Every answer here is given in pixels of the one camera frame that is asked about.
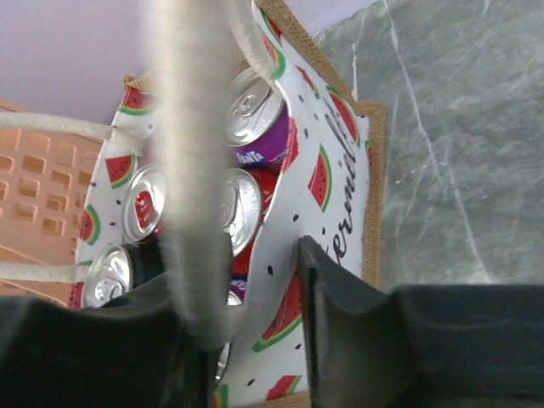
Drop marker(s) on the black soda can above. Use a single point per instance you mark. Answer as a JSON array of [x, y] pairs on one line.
[[119, 269]]

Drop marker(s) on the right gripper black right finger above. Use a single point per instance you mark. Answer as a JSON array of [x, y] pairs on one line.
[[366, 348]]

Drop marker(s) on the orange plastic file organizer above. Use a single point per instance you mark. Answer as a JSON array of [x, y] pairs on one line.
[[44, 182]]

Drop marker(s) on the watermelon print canvas bag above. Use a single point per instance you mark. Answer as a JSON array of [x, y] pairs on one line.
[[244, 311]]

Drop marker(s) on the red can silver top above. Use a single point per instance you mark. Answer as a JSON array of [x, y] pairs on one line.
[[246, 197]]

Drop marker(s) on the purple Fanta can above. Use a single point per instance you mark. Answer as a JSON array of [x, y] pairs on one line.
[[256, 125]]

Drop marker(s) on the red tab soda can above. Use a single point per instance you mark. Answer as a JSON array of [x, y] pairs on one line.
[[143, 204]]

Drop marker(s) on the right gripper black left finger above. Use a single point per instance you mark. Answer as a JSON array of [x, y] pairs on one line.
[[133, 352]]

